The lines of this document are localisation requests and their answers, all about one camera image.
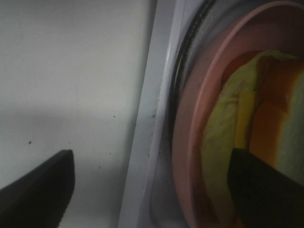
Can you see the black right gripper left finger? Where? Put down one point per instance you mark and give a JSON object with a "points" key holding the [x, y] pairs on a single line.
{"points": [[40, 198]]}

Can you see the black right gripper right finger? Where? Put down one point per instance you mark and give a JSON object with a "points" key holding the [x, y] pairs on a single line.
{"points": [[264, 197]]}

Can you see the toast sandwich with cheese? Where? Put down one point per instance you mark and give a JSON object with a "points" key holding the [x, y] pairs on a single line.
{"points": [[261, 109]]}

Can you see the white microwave oven body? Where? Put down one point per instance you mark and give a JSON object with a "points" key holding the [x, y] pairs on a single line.
{"points": [[149, 198]]}

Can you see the pink round plate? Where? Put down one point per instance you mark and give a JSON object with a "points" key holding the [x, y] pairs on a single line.
{"points": [[275, 24]]}

